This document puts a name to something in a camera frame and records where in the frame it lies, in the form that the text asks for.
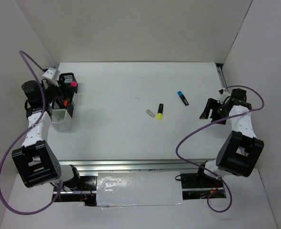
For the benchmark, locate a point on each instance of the white foil cover plate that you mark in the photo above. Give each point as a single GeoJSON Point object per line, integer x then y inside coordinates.
{"type": "Point", "coordinates": [138, 189]}

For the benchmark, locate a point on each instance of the white eraser block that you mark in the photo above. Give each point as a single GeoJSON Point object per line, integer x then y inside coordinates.
{"type": "Point", "coordinates": [149, 112]}

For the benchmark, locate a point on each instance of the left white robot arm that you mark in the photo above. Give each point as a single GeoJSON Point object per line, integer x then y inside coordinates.
{"type": "Point", "coordinates": [35, 160]}

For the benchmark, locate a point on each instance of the pink cap black highlighter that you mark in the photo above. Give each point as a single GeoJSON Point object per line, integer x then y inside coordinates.
{"type": "Point", "coordinates": [74, 84]}

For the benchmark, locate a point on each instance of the orange cap black highlighter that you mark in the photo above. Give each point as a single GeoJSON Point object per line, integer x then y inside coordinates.
{"type": "Point", "coordinates": [65, 103]}

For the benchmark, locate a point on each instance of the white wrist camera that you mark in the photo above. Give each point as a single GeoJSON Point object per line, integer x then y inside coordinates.
{"type": "Point", "coordinates": [224, 96]}
{"type": "Point", "coordinates": [51, 74]}

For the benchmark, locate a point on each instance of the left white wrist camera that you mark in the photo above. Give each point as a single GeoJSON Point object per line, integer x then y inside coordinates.
{"type": "Point", "coordinates": [51, 74]}

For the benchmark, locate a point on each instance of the black mesh container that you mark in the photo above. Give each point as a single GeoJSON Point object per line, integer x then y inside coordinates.
{"type": "Point", "coordinates": [59, 110]}
{"type": "Point", "coordinates": [67, 87]}

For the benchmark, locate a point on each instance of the near white mesh container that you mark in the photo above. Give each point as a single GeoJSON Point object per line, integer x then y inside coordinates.
{"type": "Point", "coordinates": [61, 120]}

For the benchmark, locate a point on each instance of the blue cap black highlighter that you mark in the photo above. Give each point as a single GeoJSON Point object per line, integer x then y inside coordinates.
{"type": "Point", "coordinates": [182, 97]}

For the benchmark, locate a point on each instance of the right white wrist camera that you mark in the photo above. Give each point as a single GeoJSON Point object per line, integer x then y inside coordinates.
{"type": "Point", "coordinates": [224, 96]}

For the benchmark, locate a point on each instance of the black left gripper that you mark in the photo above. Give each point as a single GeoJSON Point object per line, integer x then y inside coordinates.
{"type": "Point", "coordinates": [67, 93]}

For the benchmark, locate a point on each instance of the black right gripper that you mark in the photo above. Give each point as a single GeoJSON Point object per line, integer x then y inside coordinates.
{"type": "Point", "coordinates": [211, 104]}

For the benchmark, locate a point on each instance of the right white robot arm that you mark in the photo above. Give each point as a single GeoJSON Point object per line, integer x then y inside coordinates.
{"type": "Point", "coordinates": [242, 149]}

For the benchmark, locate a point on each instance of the near black mesh container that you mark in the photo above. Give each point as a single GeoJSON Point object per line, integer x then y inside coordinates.
{"type": "Point", "coordinates": [59, 110]}

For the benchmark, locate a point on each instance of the yellow cap black highlighter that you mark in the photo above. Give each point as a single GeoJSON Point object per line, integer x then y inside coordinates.
{"type": "Point", "coordinates": [160, 111]}

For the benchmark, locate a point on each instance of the far black mesh container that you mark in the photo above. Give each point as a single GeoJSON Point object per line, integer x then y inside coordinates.
{"type": "Point", "coordinates": [67, 87]}

